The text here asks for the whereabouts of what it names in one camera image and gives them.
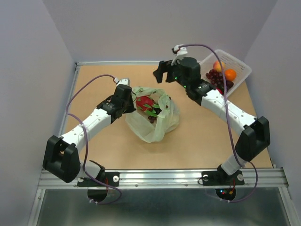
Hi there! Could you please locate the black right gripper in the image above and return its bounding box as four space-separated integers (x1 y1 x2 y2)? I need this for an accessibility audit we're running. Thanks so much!
153 60 190 89

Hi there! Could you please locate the red dragon fruit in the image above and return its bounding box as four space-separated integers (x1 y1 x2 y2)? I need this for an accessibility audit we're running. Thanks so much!
135 96 155 112

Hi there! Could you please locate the pale green plastic bag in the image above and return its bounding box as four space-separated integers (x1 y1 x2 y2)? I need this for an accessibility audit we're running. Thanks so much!
126 87 180 143

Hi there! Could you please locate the dark red grape bunch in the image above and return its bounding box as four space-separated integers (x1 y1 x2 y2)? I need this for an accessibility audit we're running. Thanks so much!
206 69 224 89

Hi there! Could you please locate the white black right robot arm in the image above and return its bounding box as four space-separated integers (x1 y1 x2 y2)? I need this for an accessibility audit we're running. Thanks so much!
153 57 270 184

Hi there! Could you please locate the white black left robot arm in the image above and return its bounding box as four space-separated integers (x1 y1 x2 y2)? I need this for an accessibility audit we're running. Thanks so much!
43 79 135 186

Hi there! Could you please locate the peach fruit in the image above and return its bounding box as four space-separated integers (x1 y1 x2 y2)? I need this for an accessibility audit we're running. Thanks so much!
213 61 225 72

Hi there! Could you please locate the orange fruit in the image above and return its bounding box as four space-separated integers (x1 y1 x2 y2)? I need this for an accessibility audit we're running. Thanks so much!
224 69 237 81

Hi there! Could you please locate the white plastic basket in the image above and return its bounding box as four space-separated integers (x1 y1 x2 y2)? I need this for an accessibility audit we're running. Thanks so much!
199 49 252 97

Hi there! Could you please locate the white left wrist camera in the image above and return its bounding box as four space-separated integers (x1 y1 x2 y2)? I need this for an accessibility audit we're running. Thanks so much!
113 78 130 87

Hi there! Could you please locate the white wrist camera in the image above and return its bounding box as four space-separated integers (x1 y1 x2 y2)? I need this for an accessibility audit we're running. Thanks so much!
113 78 130 87
171 45 188 65

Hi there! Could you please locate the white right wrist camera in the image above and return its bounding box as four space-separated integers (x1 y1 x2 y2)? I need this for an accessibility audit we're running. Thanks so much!
171 45 188 65

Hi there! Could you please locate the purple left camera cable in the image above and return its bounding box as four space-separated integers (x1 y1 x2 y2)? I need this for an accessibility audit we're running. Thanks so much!
65 74 123 205

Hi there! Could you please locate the purple camera cable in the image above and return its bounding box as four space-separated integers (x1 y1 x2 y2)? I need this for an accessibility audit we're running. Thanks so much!
65 74 123 205
178 43 259 203

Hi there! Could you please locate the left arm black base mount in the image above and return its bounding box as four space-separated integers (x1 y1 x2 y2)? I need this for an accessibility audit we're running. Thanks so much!
77 171 120 187

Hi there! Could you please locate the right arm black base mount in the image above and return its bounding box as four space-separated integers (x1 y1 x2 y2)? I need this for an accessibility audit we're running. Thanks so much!
199 170 245 186

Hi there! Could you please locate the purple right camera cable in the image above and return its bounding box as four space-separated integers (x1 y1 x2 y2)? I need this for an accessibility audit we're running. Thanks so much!
178 43 259 203

